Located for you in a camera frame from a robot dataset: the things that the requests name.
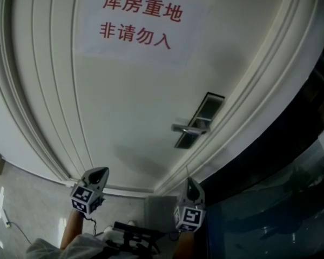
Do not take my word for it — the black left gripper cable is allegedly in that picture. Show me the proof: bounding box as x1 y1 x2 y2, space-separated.
83 215 98 236

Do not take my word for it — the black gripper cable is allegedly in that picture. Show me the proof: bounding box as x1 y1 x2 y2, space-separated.
166 230 182 242
83 215 98 236

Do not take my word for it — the person's grey clothing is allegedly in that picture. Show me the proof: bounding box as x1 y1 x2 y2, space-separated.
25 231 120 259

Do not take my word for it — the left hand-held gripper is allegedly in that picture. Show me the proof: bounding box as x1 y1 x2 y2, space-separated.
70 167 110 215

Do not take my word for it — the white paper sign red lettering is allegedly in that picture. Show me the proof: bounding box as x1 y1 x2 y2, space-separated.
74 0 213 65

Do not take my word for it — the white door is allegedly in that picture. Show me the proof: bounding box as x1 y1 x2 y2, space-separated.
10 0 306 193

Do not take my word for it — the person's right forearm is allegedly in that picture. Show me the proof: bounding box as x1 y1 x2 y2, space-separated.
173 230 195 259

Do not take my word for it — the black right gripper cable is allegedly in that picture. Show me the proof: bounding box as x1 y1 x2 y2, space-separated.
166 230 182 242

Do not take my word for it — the black door lock plate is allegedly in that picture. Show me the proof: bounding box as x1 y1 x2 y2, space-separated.
173 91 226 149

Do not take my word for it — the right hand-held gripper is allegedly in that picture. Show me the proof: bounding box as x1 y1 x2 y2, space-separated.
174 178 206 233

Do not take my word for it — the black floor power cable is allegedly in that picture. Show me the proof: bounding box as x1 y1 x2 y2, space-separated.
9 221 33 246

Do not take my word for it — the black chest-mounted rig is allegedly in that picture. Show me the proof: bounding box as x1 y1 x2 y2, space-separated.
104 221 167 259

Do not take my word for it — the silver door lever handle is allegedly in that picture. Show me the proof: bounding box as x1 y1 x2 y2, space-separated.
171 123 211 135

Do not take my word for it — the grey marble plinth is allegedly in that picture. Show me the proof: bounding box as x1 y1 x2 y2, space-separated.
144 195 179 229

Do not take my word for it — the white power strip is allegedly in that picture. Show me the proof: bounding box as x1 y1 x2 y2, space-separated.
2 208 12 229

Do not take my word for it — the person's left forearm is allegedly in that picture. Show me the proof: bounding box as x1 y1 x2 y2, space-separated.
60 210 85 251

